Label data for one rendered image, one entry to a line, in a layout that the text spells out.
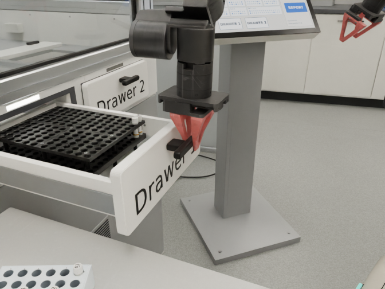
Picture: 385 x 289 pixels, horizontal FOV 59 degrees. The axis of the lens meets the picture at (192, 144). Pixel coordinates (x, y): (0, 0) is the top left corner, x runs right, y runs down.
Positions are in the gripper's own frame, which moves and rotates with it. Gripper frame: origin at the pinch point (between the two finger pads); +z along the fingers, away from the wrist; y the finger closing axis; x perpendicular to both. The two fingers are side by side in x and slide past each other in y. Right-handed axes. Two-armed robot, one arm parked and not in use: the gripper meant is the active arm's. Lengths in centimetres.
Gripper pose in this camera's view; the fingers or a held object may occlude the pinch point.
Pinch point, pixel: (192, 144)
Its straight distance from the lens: 59.2
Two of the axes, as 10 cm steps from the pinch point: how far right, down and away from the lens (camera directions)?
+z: -0.3, 9.0, 4.3
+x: -3.9, 3.9, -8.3
